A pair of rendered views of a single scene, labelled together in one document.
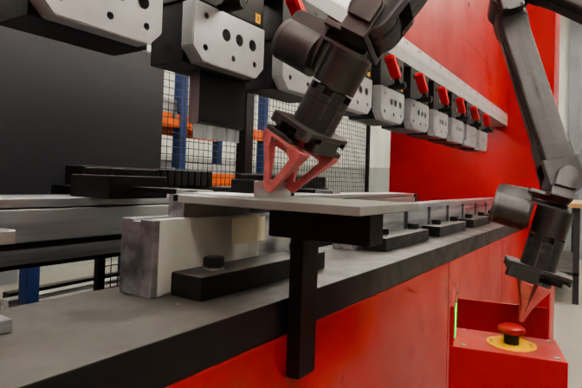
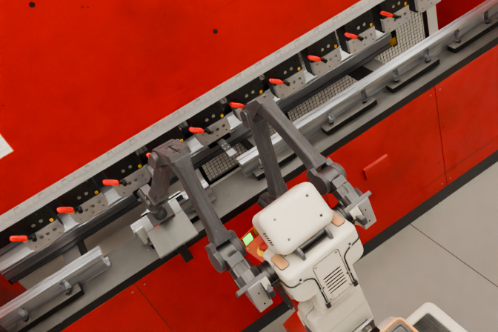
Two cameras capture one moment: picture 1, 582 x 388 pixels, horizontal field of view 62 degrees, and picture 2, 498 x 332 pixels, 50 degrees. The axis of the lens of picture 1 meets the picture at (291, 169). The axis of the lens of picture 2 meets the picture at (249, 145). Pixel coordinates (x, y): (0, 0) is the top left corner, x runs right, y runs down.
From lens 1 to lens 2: 2.12 m
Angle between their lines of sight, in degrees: 55
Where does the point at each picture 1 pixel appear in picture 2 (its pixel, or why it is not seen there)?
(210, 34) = (123, 188)
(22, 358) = (110, 280)
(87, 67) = not seen: hidden behind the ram
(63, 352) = (117, 278)
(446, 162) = not seen: outside the picture
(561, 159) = (272, 197)
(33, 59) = not seen: hidden behind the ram
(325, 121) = (158, 219)
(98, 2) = (88, 213)
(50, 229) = (124, 204)
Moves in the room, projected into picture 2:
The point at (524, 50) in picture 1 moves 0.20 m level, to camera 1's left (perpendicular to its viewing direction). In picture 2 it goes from (259, 144) to (216, 139)
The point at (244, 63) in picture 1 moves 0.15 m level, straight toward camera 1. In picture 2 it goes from (141, 182) to (123, 210)
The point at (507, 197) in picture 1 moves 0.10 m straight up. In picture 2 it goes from (261, 201) to (254, 185)
